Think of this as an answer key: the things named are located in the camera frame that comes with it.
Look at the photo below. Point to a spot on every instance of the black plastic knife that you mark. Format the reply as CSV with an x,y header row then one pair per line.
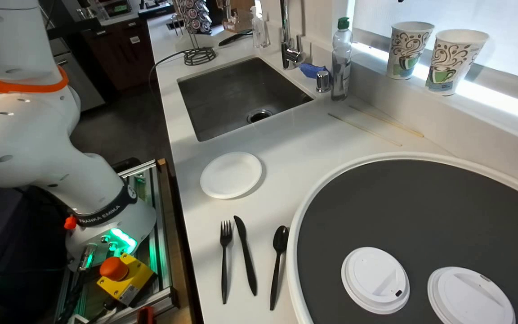
x,y
246,255

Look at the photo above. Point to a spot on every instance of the clear green-capped soap bottle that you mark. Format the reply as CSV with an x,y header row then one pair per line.
x,y
343,64

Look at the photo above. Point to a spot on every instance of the small white plate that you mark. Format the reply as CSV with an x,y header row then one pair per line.
x,y
231,176

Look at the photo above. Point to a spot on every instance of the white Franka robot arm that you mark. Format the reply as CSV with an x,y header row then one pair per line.
x,y
26,138

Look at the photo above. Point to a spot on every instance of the patterned paper cup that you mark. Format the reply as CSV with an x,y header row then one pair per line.
x,y
454,61
409,52

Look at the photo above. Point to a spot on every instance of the stainless steel sink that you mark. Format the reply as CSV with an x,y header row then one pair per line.
x,y
229,97

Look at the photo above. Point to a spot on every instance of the round sink drain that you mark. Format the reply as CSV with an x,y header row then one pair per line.
x,y
258,116

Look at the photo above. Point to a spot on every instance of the black plastic fork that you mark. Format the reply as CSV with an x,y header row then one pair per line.
x,y
226,259

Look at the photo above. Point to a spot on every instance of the black plastic spoon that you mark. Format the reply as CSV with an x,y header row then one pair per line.
x,y
280,253

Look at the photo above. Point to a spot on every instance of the clear soap dispenser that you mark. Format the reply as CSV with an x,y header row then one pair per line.
x,y
264,34

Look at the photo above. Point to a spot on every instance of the chrome gooseneck faucet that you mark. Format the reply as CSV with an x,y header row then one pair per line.
x,y
292,43

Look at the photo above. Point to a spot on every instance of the white window sill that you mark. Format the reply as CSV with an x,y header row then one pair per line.
x,y
499,111

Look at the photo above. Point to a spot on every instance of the brown wooden cabinet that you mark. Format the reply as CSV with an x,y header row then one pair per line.
x,y
118,57

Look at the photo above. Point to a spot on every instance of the round black white-rimmed tray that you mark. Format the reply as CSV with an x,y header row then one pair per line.
x,y
427,210

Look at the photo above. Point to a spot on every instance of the white plastic cup lid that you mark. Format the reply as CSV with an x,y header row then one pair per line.
x,y
375,282
469,300

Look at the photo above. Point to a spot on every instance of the blue dish brush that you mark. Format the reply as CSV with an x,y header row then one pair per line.
x,y
314,73

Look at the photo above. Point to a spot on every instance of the yellow emergency stop box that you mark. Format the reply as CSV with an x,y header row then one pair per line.
x,y
127,280

